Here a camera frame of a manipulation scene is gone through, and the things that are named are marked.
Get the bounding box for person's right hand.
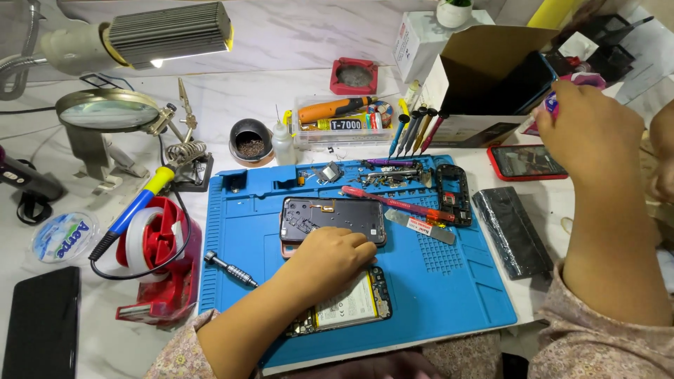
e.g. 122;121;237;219
532;80;646;180

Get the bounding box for person's left hand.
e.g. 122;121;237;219
279;226;378;311

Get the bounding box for black phone back frame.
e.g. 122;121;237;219
279;197;388;247

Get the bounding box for pink white packet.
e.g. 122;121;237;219
524;71;607;137

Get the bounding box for black phone with blue edge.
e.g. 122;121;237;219
513;52;559;115

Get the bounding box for phone in red case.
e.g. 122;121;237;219
487;144;569;182

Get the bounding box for opened phone with battery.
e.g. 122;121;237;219
284;266;393;338

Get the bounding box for metal pry blade red label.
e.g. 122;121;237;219
384;208;457;245

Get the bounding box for pile of screws and parts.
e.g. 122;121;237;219
348;160;435;191

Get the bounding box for open cardboard box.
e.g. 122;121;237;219
421;24;560;149

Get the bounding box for small metal shield part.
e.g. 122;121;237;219
311;161;345;185

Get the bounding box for metal tweezers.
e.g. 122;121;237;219
366;168;422;178

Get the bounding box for purple screwdriver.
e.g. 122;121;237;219
363;158;422;168

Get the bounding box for black desk stand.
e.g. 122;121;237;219
548;13;656;83

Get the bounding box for blue silicone repair mat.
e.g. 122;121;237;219
198;154;518;369

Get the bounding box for clear plastic tool container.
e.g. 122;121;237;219
292;95;396;149

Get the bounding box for black screen in plastic wrap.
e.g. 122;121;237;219
472;186;555;281

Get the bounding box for yellow black glue tube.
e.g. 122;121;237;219
300;113;384;132

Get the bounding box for white needle squeeze bottle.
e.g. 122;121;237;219
271;104;297;166

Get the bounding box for black precision screwdriver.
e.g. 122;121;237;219
204;251;260;288

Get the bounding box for orange electric screwdriver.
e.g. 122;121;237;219
297;96;375;125

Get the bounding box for white pot with plant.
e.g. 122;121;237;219
436;0;475;28

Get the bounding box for white carton box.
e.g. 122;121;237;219
392;9;496;85

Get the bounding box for black tip cleaner pot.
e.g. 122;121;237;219
229;118;276;168

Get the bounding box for red ashtray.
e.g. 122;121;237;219
330;57;379;96

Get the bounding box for red tape dispenser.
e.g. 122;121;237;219
115;196;203;328

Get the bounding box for blue yellow soldering iron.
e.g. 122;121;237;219
88;165;177;261

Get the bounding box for person's floral garment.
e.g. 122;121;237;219
145;263;674;379

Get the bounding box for magnifier helping hands stand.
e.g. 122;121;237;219
55;78;215;193

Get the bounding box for ribbed gooseneck desk lamp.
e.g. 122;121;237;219
0;0;235;102

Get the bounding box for round clear plastic lid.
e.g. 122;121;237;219
30;212;101;264

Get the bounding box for black smartphone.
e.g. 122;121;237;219
1;266;82;379

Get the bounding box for black hot air gun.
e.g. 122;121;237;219
0;145;65;225

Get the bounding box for red handled pry tool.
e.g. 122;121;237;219
341;185;456;223

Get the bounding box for black phone camera frame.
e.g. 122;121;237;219
435;164;473;227

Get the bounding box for pink handled screwdriver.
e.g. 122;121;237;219
419;111;450;155

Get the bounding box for blue handled screwdriver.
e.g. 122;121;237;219
389;114;410;159

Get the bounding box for yellow handled screwdriver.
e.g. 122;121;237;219
412;108;439;156

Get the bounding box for black handled screwdriver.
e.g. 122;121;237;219
396;110;422;158

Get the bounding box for grey handled screwdriver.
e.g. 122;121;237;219
403;107;429;157

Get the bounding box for solder wire spool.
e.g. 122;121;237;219
369;101;395;127

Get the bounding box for black soldering iron cable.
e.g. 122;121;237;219
90;187;193;281

